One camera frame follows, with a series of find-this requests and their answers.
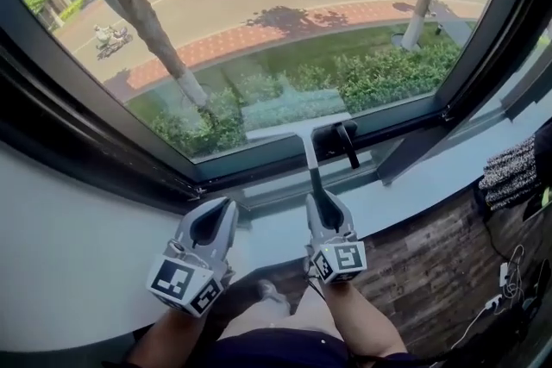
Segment person's leg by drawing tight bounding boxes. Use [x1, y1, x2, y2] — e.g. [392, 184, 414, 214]
[239, 282, 346, 342]

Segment grey window sill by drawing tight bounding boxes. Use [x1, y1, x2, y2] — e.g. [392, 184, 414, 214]
[0, 107, 552, 361]

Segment black and white speckled cloth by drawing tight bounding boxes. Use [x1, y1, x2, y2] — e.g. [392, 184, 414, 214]
[478, 134, 543, 213]

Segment clear window glass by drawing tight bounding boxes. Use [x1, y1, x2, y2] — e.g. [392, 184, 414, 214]
[0, 0, 518, 164]

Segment black window handle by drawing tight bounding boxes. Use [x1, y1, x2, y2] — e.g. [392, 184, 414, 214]
[311, 121, 361, 171]

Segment black window frame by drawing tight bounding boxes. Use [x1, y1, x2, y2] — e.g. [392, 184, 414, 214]
[0, 0, 552, 204]

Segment grey squeegee with black handle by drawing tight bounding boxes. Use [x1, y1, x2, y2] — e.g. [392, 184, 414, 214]
[244, 112, 353, 230]

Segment white cable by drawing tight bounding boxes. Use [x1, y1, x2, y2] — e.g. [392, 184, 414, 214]
[447, 244, 528, 351]

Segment side window pane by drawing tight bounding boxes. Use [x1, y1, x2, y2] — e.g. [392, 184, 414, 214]
[446, 34, 552, 146]

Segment grey shoe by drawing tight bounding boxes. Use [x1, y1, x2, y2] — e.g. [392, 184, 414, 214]
[257, 278, 292, 313]

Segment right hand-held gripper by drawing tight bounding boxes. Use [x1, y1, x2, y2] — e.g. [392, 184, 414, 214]
[304, 190, 368, 286]

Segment green hedge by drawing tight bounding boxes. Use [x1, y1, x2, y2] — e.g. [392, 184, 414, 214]
[148, 41, 463, 157]

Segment dark navy shorts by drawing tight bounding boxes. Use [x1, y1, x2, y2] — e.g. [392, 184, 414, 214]
[206, 327, 422, 368]

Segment person's left forearm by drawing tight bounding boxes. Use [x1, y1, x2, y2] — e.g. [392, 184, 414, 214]
[127, 304, 226, 368]

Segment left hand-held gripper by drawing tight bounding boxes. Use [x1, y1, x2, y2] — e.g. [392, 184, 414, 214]
[146, 196, 240, 318]

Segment leaning tree with whitewashed trunk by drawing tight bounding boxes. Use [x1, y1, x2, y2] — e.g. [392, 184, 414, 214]
[59, 0, 219, 114]

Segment person's right forearm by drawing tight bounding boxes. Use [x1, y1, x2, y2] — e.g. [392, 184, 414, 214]
[320, 280, 409, 359]

